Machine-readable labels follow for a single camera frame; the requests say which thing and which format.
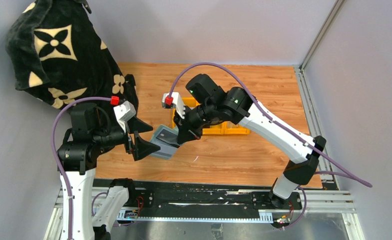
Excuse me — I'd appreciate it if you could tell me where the grey chip credit card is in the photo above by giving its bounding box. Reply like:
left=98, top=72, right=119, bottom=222
left=156, top=128, right=180, bottom=148

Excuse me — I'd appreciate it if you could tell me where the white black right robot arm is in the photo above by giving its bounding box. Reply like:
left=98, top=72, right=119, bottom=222
left=164, top=74, right=326, bottom=209

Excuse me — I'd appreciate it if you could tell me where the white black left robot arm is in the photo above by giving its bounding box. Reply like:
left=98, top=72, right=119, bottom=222
left=57, top=101, right=160, bottom=240

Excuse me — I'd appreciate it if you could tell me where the yellow left plastic bin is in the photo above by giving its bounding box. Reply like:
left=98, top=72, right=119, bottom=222
left=172, top=97, right=199, bottom=131

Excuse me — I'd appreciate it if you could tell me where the yellow middle plastic bin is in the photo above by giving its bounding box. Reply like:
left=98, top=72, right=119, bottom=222
left=202, top=122, right=226, bottom=135

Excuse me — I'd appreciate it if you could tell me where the black cream floral blanket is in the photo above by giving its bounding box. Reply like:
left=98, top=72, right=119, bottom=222
left=5, top=0, right=138, bottom=110

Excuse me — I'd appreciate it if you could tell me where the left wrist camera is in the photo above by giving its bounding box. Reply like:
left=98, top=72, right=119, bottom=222
left=113, top=101, right=136, bottom=134

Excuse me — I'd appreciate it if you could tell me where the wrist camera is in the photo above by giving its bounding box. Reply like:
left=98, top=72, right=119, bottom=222
left=113, top=101, right=136, bottom=134
left=162, top=92, right=185, bottom=119

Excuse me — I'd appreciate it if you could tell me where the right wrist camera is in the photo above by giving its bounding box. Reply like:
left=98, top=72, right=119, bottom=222
left=162, top=92, right=185, bottom=119

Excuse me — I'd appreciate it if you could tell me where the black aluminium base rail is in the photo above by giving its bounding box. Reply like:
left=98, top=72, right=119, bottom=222
left=55, top=178, right=357, bottom=229

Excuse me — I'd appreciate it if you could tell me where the aluminium corner frame post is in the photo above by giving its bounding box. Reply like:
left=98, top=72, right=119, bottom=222
left=294, top=0, right=346, bottom=190

